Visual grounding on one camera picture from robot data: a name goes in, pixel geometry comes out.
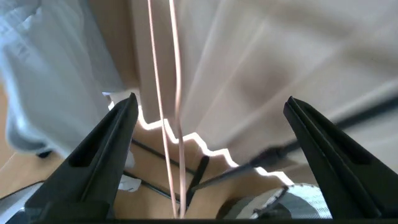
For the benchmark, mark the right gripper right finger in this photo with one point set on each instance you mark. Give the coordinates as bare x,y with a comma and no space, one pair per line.
342,180

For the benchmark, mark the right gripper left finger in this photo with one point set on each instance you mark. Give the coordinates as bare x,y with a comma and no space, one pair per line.
56,189

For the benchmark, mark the pale grey shorts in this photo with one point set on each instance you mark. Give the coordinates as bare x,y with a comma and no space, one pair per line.
56,77

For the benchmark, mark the pink clothes hanger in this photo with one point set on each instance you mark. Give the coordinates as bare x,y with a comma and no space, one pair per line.
178,62

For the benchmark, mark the white laundry basket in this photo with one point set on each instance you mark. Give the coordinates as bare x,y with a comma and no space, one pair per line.
308,199

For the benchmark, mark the black clothes rack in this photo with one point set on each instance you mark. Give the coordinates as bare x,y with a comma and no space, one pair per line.
273,154

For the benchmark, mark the beige curtain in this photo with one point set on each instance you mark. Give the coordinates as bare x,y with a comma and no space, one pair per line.
248,62

